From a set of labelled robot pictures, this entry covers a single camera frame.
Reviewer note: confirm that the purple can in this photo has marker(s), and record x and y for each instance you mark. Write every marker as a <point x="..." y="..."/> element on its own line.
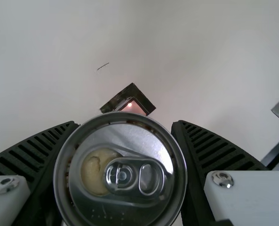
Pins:
<point x="120" y="169"/>

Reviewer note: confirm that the small square scanner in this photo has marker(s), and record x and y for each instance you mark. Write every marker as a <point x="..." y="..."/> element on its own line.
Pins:
<point x="132" y="101"/>

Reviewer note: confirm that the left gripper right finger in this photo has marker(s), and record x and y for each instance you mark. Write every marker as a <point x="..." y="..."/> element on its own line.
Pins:
<point x="224" y="179"/>

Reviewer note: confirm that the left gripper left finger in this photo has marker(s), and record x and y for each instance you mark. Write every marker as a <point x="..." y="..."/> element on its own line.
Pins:
<point x="24" y="164"/>

